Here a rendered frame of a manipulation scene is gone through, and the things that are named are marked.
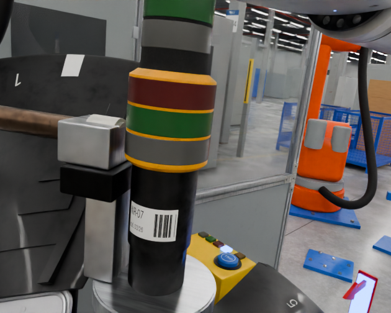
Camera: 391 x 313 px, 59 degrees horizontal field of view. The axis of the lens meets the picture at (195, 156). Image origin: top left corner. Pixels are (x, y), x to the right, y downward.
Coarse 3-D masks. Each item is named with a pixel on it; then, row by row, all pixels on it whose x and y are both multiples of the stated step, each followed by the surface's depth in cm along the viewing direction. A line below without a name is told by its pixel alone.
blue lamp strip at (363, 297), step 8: (360, 280) 46; (368, 280) 45; (368, 288) 45; (360, 296) 46; (368, 296) 45; (352, 304) 47; (360, 304) 46; (368, 304) 45; (352, 312) 47; (360, 312) 46
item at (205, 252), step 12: (192, 240) 74; (204, 240) 75; (216, 240) 75; (192, 252) 69; (204, 252) 70; (216, 252) 70; (204, 264) 66; (216, 264) 66; (240, 264) 66; (252, 264) 67; (216, 276) 63; (228, 276) 63; (240, 276) 65; (216, 288) 63; (228, 288) 63; (216, 300) 63
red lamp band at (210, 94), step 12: (132, 84) 16; (144, 84) 15; (156, 84) 15; (168, 84) 15; (180, 84) 15; (192, 84) 15; (204, 84) 16; (132, 96) 16; (144, 96) 15; (156, 96) 15; (168, 96) 15; (180, 96) 15; (192, 96) 15; (204, 96) 16; (168, 108) 15; (180, 108) 15; (192, 108) 16; (204, 108) 16
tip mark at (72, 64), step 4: (68, 56) 34; (72, 56) 34; (76, 56) 34; (80, 56) 34; (68, 60) 34; (72, 60) 34; (76, 60) 34; (80, 60) 34; (68, 64) 34; (72, 64) 34; (76, 64) 34; (80, 64) 34; (64, 68) 33; (68, 68) 33; (72, 68) 33; (76, 68) 33; (64, 72) 33; (68, 72) 33; (72, 72) 33; (76, 72) 33
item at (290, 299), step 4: (288, 296) 41; (292, 296) 41; (284, 300) 40; (288, 300) 40; (292, 300) 41; (296, 300) 41; (284, 304) 39; (288, 304) 40; (292, 304) 40; (296, 304) 40; (300, 304) 40; (288, 308) 39; (292, 308) 39; (296, 308) 40; (300, 308) 40; (292, 312) 39
